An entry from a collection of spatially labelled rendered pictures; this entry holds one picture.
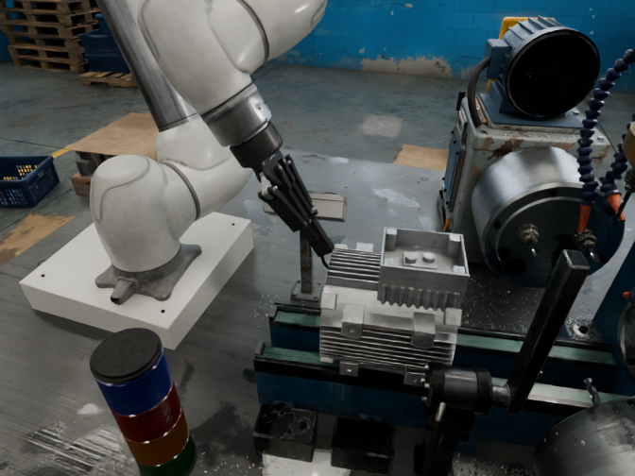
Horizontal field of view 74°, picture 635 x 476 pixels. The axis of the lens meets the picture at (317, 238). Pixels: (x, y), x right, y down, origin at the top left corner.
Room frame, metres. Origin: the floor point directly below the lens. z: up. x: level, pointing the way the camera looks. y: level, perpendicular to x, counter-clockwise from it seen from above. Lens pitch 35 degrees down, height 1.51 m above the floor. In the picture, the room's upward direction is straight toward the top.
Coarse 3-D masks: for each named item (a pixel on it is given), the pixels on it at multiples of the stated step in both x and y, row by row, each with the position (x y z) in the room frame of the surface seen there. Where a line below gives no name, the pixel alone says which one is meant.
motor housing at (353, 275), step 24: (336, 264) 0.51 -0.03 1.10; (360, 264) 0.50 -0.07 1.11; (336, 288) 0.48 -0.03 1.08; (360, 288) 0.47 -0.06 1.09; (336, 312) 0.45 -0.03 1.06; (384, 312) 0.44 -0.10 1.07; (408, 312) 0.44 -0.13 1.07; (432, 312) 0.44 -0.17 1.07; (336, 336) 0.42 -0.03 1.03; (384, 336) 0.42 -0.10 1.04; (408, 336) 0.41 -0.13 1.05; (456, 336) 0.41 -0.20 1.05; (360, 360) 0.42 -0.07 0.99; (384, 360) 0.41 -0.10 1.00; (408, 360) 0.40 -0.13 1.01; (432, 360) 0.40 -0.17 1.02
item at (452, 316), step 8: (328, 296) 0.45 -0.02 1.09; (336, 296) 0.46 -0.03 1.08; (320, 304) 0.45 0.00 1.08; (328, 304) 0.44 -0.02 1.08; (448, 312) 0.42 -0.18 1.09; (456, 312) 0.42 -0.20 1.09; (448, 320) 0.41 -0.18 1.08; (456, 320) 0.41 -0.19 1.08; (320, 360) 0.44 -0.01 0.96; (328, 360) 0.44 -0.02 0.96
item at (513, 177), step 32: (512, 160) 0.80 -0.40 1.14; (544, 160) 0.76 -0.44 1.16; (480, 192) 0.79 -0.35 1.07; (512, 192) 0.69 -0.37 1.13; (544, 192) 0.66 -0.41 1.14; (576, 192) 0.66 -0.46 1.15; (480, 224) 0.72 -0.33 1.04; (512, 224) 0.67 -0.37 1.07; (544, 224) 0.66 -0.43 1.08; (576, 224) 0.65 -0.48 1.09; (608, 224) 0.64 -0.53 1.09; (512, 256) 0.66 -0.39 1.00; (544, 256) 0.65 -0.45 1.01; (608, 256) 0.64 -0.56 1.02
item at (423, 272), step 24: (384, 240) 0.52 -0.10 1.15; (408, 240) 0.54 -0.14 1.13; (432, 240) 0.54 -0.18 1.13; (456, 240) 0.52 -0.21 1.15; (384, 264) 0.46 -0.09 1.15; (408, 264) 0.48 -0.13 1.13; (432, 264) 0.48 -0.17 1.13; (456, 264) 0.49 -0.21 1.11; (384, 288) 0.45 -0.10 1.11; (408, 288) 0.45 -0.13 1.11; (432, 288) 0.44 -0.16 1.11; (456, 288) 0.44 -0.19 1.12
